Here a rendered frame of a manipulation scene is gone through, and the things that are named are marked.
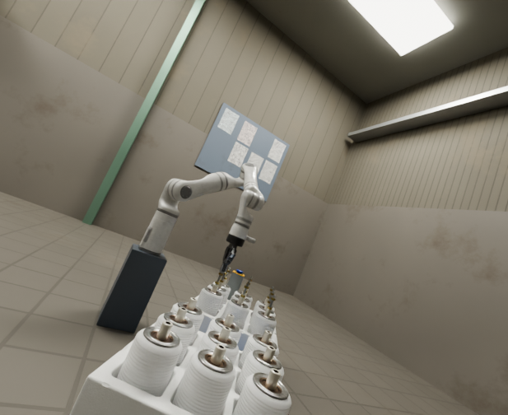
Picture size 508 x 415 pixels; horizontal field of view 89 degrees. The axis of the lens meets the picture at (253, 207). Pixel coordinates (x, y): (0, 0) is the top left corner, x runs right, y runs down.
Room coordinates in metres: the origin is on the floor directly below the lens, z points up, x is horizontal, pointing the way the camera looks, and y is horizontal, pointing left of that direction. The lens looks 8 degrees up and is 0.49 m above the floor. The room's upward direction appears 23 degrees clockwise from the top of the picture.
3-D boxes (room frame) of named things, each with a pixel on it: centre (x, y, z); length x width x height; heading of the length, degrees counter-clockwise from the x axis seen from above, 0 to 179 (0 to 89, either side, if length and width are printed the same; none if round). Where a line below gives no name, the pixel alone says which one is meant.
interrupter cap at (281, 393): (0.55, -0.17, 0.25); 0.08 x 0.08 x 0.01
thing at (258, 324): (1.09, -0.22, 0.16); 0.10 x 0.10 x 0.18
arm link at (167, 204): (1.12, 0.33, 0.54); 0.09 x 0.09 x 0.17; 49
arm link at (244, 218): (1.11, 0.03, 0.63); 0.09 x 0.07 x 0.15; 107
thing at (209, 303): (1.11, 0.02, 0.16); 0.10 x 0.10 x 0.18
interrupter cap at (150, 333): (0.56, 0.07, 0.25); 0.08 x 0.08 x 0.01
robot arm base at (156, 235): (1.12, 0.33, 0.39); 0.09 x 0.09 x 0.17; 23
